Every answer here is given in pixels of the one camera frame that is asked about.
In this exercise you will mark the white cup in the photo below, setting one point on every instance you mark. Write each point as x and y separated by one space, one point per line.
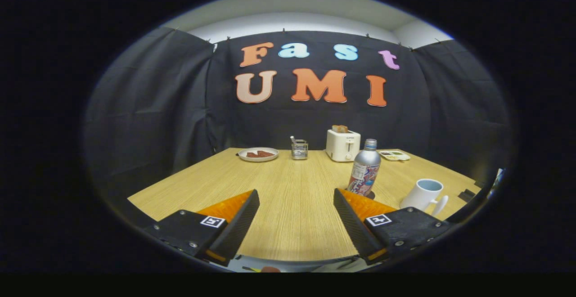
420 193

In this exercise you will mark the small white compartment tray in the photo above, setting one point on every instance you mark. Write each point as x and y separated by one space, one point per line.
394 155

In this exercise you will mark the silver juice bottle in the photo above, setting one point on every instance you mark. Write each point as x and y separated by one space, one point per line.
365 166

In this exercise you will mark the clear plastic bottle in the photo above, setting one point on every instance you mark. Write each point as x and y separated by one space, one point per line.
496 183

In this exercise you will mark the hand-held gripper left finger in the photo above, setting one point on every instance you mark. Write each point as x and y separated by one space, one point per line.
238 225

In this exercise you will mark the metal utensil holder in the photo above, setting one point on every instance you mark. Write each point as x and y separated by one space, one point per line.
299 150

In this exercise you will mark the toast slice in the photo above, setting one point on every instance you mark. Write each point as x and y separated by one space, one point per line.
340 129

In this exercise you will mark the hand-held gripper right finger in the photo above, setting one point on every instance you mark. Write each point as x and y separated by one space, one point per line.
353 225

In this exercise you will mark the white plate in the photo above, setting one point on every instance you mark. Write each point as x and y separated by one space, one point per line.
242 155

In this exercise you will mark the white toaster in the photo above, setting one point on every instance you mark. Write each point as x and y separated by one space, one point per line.
342 146

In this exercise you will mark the wooden table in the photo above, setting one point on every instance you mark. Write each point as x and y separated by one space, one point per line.
292 198

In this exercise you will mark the brown food slices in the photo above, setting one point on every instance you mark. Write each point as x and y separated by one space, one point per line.
260 154

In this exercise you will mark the black table clamp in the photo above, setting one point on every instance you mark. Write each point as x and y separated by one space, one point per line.
467 195
479 184

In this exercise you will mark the dark brown round coaster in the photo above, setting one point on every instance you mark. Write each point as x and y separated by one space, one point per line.
371 195

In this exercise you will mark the black backdrop cloth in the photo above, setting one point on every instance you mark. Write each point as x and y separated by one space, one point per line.
292 121

